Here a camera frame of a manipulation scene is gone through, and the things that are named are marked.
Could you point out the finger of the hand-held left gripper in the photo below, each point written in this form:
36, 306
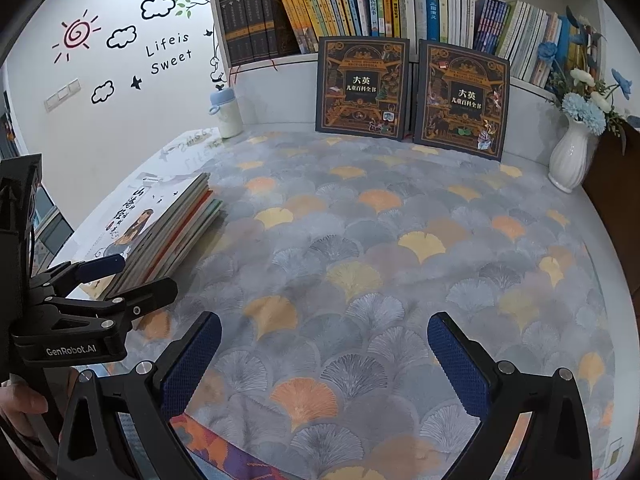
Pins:
145, 295
102, 266

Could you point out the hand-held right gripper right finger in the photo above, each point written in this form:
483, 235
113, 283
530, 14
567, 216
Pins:
457, 365

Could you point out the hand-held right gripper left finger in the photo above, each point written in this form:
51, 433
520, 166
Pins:
192, 365

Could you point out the stack of thin books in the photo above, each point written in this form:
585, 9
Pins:
165, 240

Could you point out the person's left hand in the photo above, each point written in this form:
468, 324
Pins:
22, 402

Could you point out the white bottle with blue lid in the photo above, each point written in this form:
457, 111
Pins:
227, 115

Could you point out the white ribbed vase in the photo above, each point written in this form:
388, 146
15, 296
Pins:
570, 155

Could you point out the brown wooden cabinet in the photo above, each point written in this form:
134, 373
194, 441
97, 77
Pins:
615, 185

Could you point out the dark ornate encyclopedia book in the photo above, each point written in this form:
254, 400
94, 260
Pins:
462, 100
362, 87

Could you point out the blue and white flowers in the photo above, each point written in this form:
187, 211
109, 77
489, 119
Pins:
585, 110

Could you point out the row of white blue spines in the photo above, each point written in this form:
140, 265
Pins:
500, 25

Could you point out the row of yellow spines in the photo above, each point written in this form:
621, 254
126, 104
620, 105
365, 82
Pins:
340, 10

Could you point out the white bookshelf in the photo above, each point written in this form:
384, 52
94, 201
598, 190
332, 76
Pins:
407, 0

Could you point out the white light switch panel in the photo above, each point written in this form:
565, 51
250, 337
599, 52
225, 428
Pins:
61, 95

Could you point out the black cloud wall sticker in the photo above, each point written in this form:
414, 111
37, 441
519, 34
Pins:
121, 37
102, 92
158, 7

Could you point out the black bird wall sticker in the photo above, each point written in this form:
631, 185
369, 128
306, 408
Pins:
136, 82

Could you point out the red sun wall sticker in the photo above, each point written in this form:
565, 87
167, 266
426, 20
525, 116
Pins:
76, 34

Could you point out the black lettering wall sticker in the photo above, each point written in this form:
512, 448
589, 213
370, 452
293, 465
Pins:
167, 55

